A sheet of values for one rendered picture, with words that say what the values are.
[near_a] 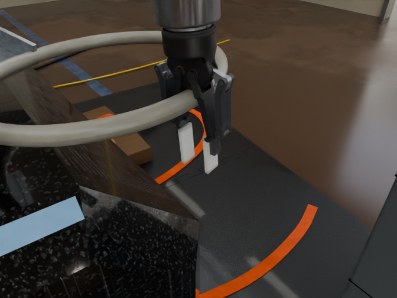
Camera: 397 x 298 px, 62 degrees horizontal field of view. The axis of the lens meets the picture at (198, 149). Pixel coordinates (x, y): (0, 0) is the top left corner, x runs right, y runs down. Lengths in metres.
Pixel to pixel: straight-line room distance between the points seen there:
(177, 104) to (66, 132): 0.15
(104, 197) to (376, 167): 1.70
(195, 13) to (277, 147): 1.66
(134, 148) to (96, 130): 1.38
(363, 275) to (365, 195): 0.97
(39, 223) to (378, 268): 0.71
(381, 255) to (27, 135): 0.73
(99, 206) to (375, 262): 0.62
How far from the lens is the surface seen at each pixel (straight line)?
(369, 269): 0.91
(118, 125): 0.45
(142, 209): 0.64
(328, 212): 1.68
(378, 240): 0.84
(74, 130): 0.46
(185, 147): 0.57
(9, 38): 0.90
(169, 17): 0.44
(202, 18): 0.44
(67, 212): 0.55
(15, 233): 0.55
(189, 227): 0.74
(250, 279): 1.36
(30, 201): 0.55
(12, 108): 0.83
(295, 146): 2.07
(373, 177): 2.00
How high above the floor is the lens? 1.15
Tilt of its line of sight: 36 degrees down
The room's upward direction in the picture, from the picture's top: straight up
